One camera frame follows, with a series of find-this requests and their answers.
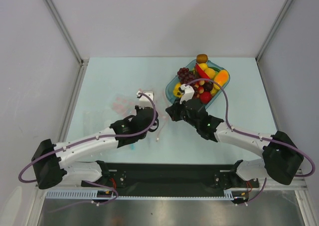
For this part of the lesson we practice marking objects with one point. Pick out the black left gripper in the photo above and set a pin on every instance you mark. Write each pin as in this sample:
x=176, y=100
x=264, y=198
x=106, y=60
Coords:
x=137, y=108

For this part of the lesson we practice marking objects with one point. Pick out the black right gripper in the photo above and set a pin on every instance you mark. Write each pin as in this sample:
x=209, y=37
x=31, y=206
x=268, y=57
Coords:
x=178, y=111

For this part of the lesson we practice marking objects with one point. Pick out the yellow bell pepper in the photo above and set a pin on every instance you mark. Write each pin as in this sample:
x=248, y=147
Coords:
x=178, y=92

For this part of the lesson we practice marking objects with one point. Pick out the purple grape bunch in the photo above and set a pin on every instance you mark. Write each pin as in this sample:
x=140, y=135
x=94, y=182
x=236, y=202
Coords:
x=186, y=75

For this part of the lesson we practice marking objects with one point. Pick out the yellow-orange mango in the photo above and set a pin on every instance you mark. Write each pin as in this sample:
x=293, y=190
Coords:
x=221, y=78

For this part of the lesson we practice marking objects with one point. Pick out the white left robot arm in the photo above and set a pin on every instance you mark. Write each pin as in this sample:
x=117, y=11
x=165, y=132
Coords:
x=50, y=161

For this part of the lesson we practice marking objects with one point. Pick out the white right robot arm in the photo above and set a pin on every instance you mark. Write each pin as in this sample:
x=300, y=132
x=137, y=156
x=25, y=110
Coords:
x=279, y=158

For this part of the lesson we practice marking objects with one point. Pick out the clear bag, blue zipper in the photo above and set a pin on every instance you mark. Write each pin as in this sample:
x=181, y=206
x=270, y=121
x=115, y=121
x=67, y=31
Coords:
x=97, y=120

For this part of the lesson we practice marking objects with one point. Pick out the red strawberry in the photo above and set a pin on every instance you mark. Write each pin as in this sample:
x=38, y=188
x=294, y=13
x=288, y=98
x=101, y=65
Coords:
x=205, y=97

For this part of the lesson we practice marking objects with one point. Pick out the red-yellow lychee cluster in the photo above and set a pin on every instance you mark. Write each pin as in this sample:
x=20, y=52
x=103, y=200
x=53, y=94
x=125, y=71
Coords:
x=198, y=88

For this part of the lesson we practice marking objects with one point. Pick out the dark purple plum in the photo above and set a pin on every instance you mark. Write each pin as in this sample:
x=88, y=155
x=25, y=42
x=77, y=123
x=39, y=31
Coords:
x=208, y=86

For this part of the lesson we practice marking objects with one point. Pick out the red chili pepper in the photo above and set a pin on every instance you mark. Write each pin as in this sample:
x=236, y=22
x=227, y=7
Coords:
x=201, y=72

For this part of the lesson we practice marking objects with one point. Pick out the orange-yellow apricot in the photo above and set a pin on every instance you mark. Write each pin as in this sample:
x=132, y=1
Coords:
x=210, y=73

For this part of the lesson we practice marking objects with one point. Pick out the yellow lemon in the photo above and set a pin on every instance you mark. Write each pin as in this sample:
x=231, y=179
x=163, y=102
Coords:
x=203, y=66

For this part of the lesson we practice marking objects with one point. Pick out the brown kiwi fruit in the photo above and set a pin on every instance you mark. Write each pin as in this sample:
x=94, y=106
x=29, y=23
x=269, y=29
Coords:
x=201, y=58

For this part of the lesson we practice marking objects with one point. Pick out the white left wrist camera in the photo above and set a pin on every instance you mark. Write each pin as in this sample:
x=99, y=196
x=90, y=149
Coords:
x=145, y=96

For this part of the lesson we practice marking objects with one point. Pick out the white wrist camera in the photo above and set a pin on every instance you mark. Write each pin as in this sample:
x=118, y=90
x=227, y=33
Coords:
x=187, y=93
x=145, y=96

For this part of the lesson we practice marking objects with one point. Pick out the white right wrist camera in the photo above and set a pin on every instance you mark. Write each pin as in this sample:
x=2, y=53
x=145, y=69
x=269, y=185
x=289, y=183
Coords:
x=187, y=93

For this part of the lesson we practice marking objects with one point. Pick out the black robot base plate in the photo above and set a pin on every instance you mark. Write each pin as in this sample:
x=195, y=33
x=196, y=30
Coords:
x=171, y=180

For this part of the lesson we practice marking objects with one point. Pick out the aluminium frame rail left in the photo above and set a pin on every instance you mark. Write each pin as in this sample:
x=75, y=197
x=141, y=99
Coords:
x=71, y=76

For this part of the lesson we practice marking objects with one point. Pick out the aluminium frame rail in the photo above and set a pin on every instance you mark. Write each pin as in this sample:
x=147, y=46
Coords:
x=274, y=28
x=71, y=76

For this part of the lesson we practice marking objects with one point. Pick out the white slotted cable duct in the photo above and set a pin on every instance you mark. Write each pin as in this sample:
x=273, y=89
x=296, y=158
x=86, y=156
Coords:
x=85, y=194

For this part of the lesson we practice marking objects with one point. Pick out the aluminium frame rail right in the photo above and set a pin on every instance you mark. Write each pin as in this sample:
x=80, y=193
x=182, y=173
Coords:
x=274, y=28

